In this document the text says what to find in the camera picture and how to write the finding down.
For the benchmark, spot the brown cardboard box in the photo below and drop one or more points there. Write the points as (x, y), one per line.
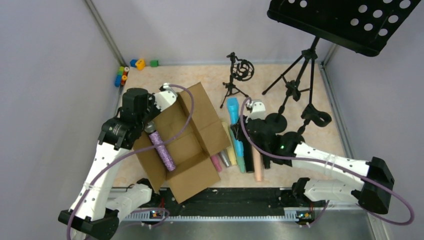
(203, 138)

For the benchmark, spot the blue toy block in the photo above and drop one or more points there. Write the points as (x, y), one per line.
(133, 63)

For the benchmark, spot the black round-base stand with holder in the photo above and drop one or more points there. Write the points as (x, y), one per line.
(309, 114)

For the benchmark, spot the black music stand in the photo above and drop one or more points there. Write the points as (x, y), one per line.
(363, 26)

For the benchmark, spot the silver grey microphone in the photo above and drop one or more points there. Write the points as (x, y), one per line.
(225, 158)

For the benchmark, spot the beige pink microphone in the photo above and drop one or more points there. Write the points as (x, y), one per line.
(258, 165)

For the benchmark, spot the green toy block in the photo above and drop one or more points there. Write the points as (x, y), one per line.
(154, 63)

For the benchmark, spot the red cylinder toy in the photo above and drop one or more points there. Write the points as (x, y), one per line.
(126, 71)

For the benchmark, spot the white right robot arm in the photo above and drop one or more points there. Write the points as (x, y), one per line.
(350, 180)

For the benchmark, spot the blue cylinder toy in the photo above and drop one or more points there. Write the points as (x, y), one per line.
(118, 79)

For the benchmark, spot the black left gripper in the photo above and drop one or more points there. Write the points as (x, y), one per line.
(145, 122)

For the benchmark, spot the purple glitter microphone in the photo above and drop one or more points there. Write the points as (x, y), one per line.
(162, 151)

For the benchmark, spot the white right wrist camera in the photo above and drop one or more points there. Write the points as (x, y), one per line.
(257, 110)

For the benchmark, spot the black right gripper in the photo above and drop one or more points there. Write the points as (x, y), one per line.
(249, 129)

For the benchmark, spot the mint green microphone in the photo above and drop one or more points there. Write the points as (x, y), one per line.
(239, 151)

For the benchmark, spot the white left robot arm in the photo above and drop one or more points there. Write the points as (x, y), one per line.
(92, 214)

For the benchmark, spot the cream yellow microphone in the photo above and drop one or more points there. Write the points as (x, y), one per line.
(230, 151)

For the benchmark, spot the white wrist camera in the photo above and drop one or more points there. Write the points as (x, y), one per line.
(166, 97)
(257, 110)

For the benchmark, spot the black microphone silver grille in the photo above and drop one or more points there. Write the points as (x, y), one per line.
(248, 156)

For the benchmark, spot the black shock mount tripod stand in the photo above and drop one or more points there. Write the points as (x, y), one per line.
(241, 70)

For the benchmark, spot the black round-base stand with clip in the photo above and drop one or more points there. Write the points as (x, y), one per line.
(276, 121)

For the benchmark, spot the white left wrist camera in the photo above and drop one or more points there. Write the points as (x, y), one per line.
(166, 97)

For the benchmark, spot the orange cylinder toy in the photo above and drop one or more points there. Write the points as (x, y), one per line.
(123, 80)

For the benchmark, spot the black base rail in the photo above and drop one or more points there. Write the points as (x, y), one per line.
(230, 203)

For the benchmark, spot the green cylinder toy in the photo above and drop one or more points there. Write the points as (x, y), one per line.
(121, 70)

